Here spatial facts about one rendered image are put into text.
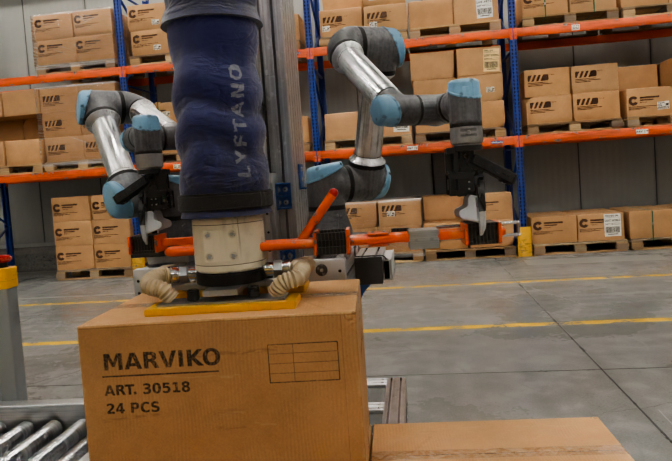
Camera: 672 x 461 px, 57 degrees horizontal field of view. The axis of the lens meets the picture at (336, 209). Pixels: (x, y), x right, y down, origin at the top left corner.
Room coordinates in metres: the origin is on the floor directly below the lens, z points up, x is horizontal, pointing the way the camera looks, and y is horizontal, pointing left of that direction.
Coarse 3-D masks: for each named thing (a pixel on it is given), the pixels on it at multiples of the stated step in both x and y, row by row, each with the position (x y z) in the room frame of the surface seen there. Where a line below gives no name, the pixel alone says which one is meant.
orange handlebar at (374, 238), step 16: (176, 240) 1.75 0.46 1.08; (192, 240) 1.75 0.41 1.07; (272, 240) 1.50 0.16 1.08; (288, 240) 1.46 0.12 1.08; (304, 240) 1.45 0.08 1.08; (352, 240) 1.44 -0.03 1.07; (368, 240) 1.44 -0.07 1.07; (384, 240) 1.44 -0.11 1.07; (400, 240) 1.44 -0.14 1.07; (176, 256) 1.48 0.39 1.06
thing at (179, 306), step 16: (256, 288) 1.38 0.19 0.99; (160, 304) 1.38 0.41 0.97; (176, 304) 1.37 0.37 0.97; (192, 304) 1.37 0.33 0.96; (208, 304) 1.36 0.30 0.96; (224, 304) 1.35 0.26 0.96; (240, 304) 1.34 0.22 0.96; (256, 304) 1.34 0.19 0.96; (272, 304) 1.34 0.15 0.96; (288, 304) 1.34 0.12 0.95
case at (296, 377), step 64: (128, 320) 1.33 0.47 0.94; (192, 320) 1.30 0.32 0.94; (256, 320) 1.29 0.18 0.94; (320, 320) 1.28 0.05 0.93; (128, 384) 1.30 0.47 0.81; (192, 384) 1.29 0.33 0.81; (256, 384) 1.29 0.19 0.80; (320, 384) 1.28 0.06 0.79; (128, 448) 1.30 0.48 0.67; (192, 448) 1.30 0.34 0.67; (256, 448) 1.29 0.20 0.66; (320, 448) 1.28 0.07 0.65
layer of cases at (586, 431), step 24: (384, 432) 1.60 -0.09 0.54; (408, 432) 1.59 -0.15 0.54; (432, 432) 1.58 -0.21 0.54; (456, 432) 1.57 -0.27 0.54; (480, 432) 1.56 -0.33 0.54; (504, 432) 1.55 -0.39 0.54; (528, 432) 1.54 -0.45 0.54; (552, 432) 1.53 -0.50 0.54; (576, 432) 1.52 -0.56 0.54; (600, 432) 1.51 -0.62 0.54; (384, 456) 1.46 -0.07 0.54; (408, 456) 1.45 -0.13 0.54; (432, 456) 1.44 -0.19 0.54; (456, 456) 1.43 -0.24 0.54; (480, 456) 1.42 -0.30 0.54; (504, 456) 1.42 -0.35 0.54; (528, 456) 1.41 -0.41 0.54; (552, 456) 1.40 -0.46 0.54; (576, 456) 1.39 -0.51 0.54; (600, 456) 1.38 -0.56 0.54; (624, 456) 1.37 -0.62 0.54
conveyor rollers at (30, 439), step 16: (0, 432) 1.83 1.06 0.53; (16, 432) 1.78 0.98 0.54; (32, 432) 1.84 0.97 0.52; (48, 432) 1.78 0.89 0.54; (64, 432) 1.74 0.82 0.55; (80, 432) 1.78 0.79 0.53; (0, 448) 1.69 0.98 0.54; (16, 448) 1.65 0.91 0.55; (32, 448) 1.69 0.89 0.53; (48, 448) 1.64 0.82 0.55; (64, 448) 1.68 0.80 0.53; (80, 448) 1.62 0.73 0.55
